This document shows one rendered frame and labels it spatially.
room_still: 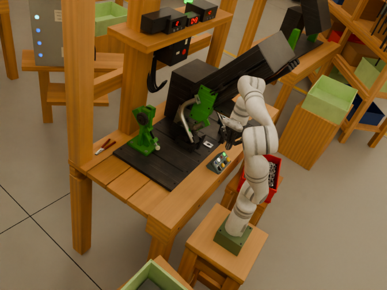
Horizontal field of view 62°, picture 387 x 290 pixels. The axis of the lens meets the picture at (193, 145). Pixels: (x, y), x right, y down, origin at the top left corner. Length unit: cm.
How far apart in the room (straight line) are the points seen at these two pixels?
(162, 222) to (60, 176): 158
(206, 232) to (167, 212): 22
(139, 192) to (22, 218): 126
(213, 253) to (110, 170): 70
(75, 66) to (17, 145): 195
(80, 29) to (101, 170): 76
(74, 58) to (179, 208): 85
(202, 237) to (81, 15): 111
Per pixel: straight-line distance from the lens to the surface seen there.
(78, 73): 149
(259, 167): 115
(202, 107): 192
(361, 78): 446
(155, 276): 147
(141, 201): 169
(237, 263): 163
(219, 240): 163
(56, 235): 264
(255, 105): 114
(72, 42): 145
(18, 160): 319
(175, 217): 163
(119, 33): 167
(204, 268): 173
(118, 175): 180
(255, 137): 100
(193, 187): 178
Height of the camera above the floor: 218
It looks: 39 degrees down
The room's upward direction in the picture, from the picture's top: 15 degrees clockwise
